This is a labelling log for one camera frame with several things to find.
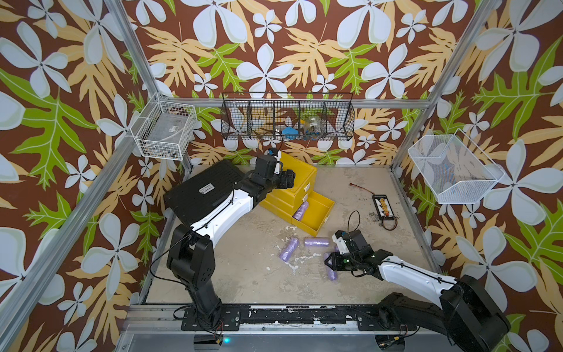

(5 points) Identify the aluminium frame post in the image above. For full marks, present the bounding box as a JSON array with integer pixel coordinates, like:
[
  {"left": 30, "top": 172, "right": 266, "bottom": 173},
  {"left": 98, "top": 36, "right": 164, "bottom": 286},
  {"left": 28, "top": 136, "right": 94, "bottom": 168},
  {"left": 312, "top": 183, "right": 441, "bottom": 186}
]
[{"left": 390, "top": 0, "right": 501, "bottom": 171}]

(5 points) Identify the yellow plastic drawer cabinet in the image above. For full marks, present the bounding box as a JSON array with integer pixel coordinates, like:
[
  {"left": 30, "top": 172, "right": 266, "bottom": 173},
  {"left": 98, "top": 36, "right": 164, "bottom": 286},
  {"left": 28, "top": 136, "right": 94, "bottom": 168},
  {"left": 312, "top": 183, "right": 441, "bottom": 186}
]
[{"left": 260, "top": 153, "right": 318, "bottom": 217}]

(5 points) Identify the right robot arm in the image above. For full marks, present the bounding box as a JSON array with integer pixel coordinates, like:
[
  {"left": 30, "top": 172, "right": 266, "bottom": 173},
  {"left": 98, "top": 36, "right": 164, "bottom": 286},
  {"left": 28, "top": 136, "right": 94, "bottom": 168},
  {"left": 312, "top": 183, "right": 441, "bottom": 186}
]
[{"left": 325, "top": 230, "right": 511, "bottom": 351}]

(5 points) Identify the purple trash bag roll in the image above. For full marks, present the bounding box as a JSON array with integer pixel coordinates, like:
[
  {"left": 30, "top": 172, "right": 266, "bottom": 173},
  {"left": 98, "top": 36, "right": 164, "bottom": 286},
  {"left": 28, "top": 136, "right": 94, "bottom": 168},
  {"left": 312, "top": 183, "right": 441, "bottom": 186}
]
[
  {"left": 293, "top": 201, "right": 309, "bottom": 221},
  {"left": 326, "top": 268, "right": 338, "bottom": 281},
  {"left": 303, "top": 237, "right": 331, "bottom": 247},
  {"left": 279, "top": 237, "right": 300, "bottom": 263}
]

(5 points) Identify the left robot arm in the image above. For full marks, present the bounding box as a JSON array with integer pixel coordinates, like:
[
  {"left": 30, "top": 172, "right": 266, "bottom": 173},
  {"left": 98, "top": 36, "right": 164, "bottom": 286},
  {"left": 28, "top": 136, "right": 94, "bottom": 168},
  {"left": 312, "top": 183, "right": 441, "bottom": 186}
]
[{"left": 165, "top": 148, "right": 296, "bottom": 329}]

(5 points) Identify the black wire basket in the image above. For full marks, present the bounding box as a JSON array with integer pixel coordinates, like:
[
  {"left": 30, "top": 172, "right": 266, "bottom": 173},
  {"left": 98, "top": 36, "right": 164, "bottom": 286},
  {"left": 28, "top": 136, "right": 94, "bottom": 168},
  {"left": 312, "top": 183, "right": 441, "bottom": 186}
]
[{"left": 220, "top": 92, "right": 355, "bottom": 142}]

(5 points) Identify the black tool case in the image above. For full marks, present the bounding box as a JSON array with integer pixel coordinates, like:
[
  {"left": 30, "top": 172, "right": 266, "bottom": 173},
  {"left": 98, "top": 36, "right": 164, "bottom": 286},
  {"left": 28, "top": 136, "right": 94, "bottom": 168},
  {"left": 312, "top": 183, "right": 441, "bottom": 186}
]
[{"left": 164, "top": 160, "right": 244, "bottom": 225}]

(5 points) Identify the clear jar in basket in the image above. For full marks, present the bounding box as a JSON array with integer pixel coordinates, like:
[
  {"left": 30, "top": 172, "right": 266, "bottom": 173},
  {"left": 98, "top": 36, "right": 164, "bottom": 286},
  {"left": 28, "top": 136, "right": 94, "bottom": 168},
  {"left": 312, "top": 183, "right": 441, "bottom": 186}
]
[{"left": 303, "top": 116, "right": 322, "bottom": 138}]

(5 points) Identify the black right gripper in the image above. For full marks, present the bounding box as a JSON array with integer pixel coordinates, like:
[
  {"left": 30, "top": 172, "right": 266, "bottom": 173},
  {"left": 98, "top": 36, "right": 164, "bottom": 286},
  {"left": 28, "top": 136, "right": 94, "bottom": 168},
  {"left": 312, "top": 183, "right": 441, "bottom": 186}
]
[{"left": 320, "top": 251, "right": 360, "bottom": 270}]

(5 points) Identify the white wire basket left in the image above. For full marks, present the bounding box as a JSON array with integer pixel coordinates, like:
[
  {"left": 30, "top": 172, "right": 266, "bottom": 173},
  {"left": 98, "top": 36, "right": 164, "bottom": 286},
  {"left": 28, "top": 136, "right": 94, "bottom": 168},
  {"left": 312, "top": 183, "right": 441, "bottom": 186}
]
[{"left": 131, "top": 94, "right": 198, "bottom": 161}]

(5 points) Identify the blue object in basket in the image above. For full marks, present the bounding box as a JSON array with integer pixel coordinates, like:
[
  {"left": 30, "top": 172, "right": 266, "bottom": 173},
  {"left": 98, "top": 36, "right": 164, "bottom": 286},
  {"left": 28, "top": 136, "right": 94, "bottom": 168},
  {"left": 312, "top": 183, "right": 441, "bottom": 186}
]
[{"left": 281, "top": 127, "right": 299, "bottom": 139}]

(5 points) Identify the yellow bottom drawer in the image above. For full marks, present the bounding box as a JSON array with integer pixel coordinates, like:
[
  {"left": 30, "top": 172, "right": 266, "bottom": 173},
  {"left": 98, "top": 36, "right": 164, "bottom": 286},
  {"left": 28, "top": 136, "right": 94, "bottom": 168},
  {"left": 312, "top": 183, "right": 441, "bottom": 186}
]
[{"left": 288, "top": 192, "right": 335, "bottom": 237}]

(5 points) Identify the white mesh basket right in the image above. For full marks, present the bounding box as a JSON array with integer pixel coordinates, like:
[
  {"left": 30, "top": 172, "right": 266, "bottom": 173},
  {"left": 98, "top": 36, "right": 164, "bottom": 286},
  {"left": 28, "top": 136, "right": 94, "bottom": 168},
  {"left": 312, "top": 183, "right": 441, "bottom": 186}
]
[{"left": 408, "top": 129, "right": 504, "bottom": 205}]

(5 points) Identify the black parallel charging board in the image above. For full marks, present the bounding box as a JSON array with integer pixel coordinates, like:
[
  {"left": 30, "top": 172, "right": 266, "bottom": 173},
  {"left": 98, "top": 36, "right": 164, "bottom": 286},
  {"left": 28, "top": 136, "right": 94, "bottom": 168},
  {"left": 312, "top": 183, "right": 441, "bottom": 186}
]
[{"left": 372, "top": 194, "right": 395, "bottom": 220}]

